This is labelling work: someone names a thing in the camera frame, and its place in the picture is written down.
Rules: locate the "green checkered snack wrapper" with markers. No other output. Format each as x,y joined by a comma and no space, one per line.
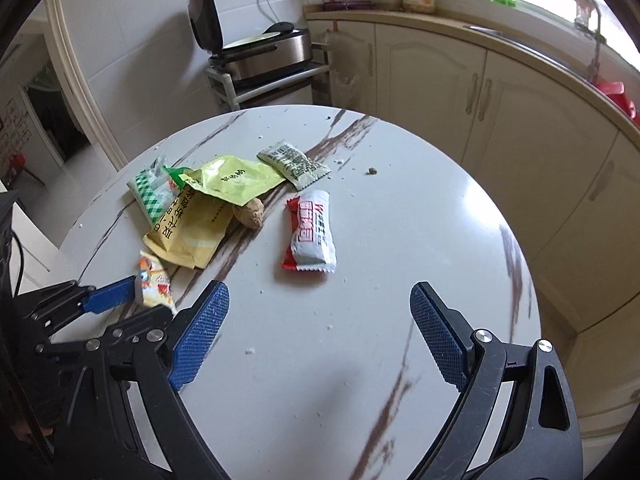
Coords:
155,188

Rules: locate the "orange cartoon snack wrapper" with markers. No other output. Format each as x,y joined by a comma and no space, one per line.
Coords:
153,283

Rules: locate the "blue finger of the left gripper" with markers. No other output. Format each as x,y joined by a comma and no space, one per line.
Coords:
110,296

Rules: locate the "red white candy wrapper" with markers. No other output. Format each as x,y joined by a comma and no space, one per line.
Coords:
311,247

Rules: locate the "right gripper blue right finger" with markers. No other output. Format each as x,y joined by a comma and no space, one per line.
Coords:
447,334

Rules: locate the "white kitchen cart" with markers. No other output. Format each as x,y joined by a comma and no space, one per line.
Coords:
307,85

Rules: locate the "yellow tan snack bag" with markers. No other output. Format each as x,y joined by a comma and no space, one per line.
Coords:
190,230

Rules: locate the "black silver rice cooker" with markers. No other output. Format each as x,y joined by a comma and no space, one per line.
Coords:
281,50

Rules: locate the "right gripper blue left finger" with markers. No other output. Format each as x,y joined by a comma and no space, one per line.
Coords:
192,333

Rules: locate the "cream lower cabinets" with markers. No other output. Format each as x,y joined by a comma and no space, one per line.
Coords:
559,159

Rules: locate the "pale green barcode sachet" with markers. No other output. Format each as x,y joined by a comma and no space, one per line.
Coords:
293,164

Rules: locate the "chrome kitchen faucet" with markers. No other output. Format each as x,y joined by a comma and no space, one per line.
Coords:
584,10

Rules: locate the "red plastic basin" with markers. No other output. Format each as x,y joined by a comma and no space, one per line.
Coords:
616,92

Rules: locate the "round white marble table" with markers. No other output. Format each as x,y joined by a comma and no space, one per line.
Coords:
325,375

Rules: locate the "lime green snack bag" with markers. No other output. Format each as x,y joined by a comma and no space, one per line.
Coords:
232,179

